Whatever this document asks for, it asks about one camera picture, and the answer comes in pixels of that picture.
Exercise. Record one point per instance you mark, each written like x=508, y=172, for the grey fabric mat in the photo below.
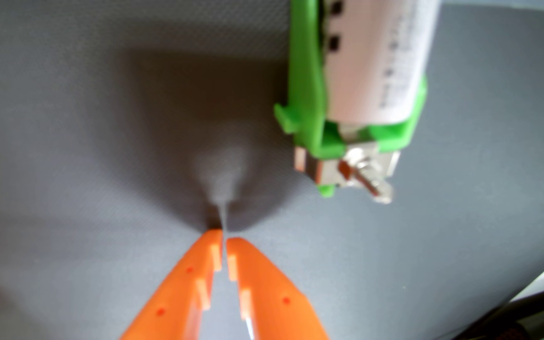
x=88, y=141

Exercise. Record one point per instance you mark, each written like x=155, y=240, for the green battery holder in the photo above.
x=307, y=94

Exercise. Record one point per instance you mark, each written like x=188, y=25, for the white cylindrical battery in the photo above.
x=371, y=71

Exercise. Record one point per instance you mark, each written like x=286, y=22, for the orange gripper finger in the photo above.
x=182, y=292
x=281, y=302

